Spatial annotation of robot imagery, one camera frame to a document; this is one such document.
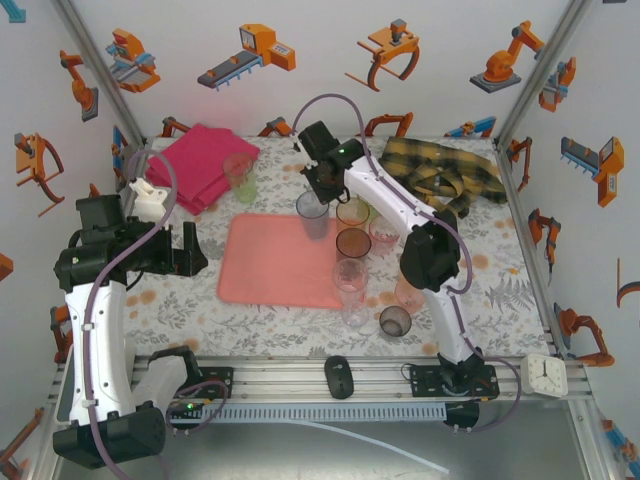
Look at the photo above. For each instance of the tall orange plastic glass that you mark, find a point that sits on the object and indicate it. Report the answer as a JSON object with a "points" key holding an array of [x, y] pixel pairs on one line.
{"points": [[352, 217]]}

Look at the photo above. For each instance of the blue plastic glass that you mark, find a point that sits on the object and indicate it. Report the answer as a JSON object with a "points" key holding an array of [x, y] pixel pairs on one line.
{"points": [[315, 225]]}

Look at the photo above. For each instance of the tall dark smoky glass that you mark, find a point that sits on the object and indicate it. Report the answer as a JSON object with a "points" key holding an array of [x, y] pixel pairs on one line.
{"points": [[353, 245]]}

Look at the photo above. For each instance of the tall green plastic glass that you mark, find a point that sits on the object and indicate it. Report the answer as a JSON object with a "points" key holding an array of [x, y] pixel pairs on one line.
{"points": [[239, 170]]}

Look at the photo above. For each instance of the tall clear plastic glass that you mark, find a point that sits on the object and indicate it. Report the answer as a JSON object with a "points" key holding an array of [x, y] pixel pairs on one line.
{"points": [[350, 285]]}

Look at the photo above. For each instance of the peach plastic glass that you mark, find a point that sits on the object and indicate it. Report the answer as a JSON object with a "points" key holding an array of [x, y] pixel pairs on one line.
{"points": [[407, 300]]}

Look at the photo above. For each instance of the short grey plastic glass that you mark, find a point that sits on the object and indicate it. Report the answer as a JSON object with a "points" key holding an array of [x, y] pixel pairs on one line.
{"points": [[395, 322]]}

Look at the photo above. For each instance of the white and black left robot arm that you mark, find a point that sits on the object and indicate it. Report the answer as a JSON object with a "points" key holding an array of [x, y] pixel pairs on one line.
{"points": [[95, 340]]}

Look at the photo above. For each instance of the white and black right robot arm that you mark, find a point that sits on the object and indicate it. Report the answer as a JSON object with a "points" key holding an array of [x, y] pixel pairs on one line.
{"points": [[385, 195]]}

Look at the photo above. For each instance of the pink plastic tray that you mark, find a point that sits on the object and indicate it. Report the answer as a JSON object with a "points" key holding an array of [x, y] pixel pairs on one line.
{"points": [[270, 265]]}

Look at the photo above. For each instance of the floral print tablecloth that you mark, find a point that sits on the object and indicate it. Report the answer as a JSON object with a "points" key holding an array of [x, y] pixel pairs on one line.
{"points": [[175, 305]]}

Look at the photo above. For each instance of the pink plastic glass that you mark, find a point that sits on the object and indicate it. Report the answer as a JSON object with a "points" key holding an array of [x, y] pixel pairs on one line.
{"points": [[385, 240]]}

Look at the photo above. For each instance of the folded magenta cloth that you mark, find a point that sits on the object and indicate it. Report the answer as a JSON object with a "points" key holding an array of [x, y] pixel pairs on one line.
{"points": [[200, 155]]}

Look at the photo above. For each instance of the yellow black plaid shirt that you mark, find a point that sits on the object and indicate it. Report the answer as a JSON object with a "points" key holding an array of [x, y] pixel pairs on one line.
{"points": [[450, 165]]}

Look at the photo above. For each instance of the small clear faceted glass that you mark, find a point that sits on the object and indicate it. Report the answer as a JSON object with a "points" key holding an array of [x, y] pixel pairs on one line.
{"points": [[356, 316]]}

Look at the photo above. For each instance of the electronics board with green light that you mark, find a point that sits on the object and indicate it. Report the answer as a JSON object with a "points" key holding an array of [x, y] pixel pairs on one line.
{"points": [[187, 410]]}

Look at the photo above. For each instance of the black computer mouse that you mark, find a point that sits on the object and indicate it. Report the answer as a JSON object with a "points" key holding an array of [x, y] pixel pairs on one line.
{"points": [[338, 377]]}

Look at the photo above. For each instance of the thin white tube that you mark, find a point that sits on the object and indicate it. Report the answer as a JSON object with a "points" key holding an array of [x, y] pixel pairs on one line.
{"points": [[380, 442]]}

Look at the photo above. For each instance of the white square clock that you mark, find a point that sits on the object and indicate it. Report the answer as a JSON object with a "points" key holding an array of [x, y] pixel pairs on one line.
{"points": [[542, 375]]}

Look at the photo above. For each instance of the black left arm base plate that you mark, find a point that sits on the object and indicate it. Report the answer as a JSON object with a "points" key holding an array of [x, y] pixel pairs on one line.
{"points": [[217, 382]]}

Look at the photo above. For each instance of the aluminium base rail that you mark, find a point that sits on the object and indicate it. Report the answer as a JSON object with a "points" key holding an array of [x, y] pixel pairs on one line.
{"points": [[280, 380]]}

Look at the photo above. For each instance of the aluminium frame post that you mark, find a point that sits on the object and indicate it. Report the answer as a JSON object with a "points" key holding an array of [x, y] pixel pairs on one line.
{"points": [[102, 75], [542, 75]]}

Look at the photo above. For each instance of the aluminium side rail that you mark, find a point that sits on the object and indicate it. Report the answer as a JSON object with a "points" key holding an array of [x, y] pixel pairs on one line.
{"points": [[530, 240]]}

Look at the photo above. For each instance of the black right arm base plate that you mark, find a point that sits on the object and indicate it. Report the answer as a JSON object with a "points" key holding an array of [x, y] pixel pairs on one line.
{"points": [[425, 382]]}

